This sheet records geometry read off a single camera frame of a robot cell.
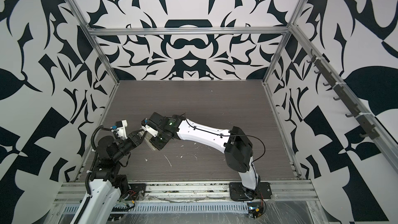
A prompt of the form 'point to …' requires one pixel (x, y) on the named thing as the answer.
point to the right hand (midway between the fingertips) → (155, 142)
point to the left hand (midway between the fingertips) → (147, 127)
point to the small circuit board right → (255, 209)
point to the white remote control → (147, 137)
